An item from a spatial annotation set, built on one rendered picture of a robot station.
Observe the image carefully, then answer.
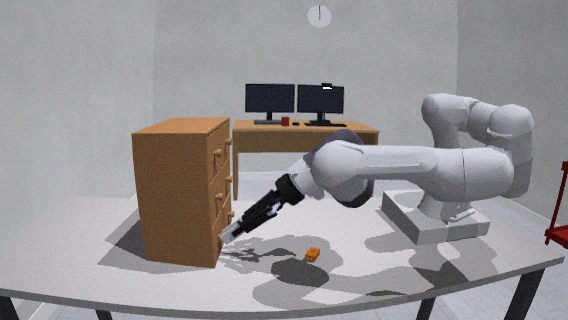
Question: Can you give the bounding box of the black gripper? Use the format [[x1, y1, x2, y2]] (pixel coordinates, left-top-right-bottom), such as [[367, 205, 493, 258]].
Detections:
[[220, 173, 305, 245]]

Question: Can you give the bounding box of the brown wooden drawer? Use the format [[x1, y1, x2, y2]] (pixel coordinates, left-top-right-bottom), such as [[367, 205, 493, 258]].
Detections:
[[222, 191, 234, 229], [220, 121, 232, 164], [212, 210, 224, 264], [207, 128, 222, 182], [209, 171, 224, 226], [221, 157, 232, 199]]

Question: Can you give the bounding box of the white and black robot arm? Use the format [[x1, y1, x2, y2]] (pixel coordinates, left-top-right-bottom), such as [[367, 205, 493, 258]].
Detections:
[[288, 93, 535, 223]]

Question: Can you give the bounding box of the orange nine-volt battery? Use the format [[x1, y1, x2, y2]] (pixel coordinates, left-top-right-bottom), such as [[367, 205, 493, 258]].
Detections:
[[305, 247, 320, 262]]

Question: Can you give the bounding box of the brown wooden chest of drawers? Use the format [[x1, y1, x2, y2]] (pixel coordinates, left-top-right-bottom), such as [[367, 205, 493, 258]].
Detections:
[[131, 117, 231, 269]]

